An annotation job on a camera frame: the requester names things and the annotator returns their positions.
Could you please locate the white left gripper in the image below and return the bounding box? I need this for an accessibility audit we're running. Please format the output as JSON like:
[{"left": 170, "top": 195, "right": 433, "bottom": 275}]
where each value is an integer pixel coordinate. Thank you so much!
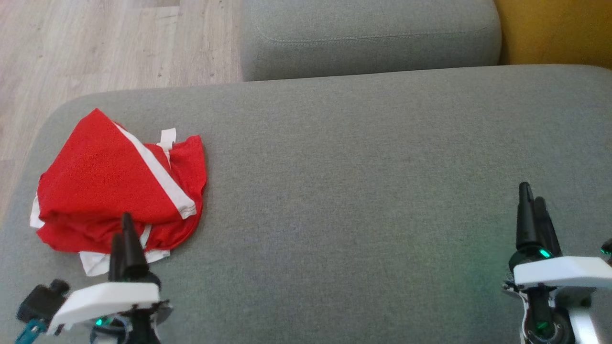
[{"left": 46, "top": 212, "right": 174, "bottom": 344}]

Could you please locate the red shorts white side stripe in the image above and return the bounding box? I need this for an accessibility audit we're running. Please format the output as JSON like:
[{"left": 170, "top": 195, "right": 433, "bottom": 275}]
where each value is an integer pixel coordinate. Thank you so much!
[{"left": 36, "top": 108, "right": 197, "bottom": 226}]

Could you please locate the red jersey number 23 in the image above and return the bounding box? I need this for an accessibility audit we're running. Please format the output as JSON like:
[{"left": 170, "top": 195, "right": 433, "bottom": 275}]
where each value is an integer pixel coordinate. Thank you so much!
[{"left": 30, "top": 128, "right": 208, "bottom": 277}]

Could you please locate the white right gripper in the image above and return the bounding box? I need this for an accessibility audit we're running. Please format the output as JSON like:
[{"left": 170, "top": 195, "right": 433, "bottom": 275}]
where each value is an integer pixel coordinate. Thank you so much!
[{"left": 502, "top": 182, "right": 612, "bottom": 344}]

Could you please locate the large grey sofa seat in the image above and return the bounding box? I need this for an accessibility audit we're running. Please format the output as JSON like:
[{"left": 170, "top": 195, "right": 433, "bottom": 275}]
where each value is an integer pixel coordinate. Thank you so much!
[{"left": 0, "top": 64, "right": 612, "bottom": 344}]

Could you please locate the yellow sofa back cushion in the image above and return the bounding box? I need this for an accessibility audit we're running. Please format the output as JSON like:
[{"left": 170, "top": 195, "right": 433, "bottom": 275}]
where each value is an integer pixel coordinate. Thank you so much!
[{"left": 494, "top": 0, "right": 612, "bottom": 66}]

